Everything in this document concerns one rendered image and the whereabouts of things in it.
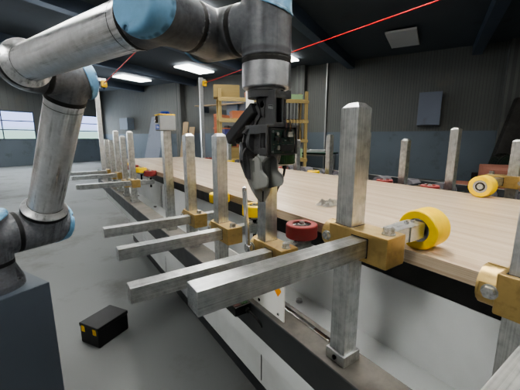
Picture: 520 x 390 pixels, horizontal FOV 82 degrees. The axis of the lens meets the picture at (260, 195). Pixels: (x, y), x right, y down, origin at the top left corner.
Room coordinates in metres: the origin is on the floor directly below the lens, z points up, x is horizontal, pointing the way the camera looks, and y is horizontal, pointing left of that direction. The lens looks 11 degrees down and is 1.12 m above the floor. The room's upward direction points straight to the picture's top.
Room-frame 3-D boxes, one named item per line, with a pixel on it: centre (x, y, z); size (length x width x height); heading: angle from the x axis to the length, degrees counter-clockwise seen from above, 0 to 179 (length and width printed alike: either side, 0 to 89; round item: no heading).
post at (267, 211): (0.72, -0.02, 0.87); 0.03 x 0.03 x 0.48; 35
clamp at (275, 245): (0.70, -0.03, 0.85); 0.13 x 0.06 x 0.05; 35
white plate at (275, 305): (0.73, 0.02, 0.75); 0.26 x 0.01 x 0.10; 35
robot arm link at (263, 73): (0.59, -0.01, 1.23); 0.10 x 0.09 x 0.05; 124
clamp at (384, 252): (0.49, -0.17, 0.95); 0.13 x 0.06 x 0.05; 35
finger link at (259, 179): (0.57, 0.00, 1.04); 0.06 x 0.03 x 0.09; 34
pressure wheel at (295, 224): (0.73, -0.11, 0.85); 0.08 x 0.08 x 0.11
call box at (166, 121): (1.34, 0.41, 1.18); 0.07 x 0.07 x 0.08; 35
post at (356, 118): (0.51, -0.16, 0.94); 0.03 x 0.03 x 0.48; 35
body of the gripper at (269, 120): (0.58, -0.02, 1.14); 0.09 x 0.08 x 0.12; 34
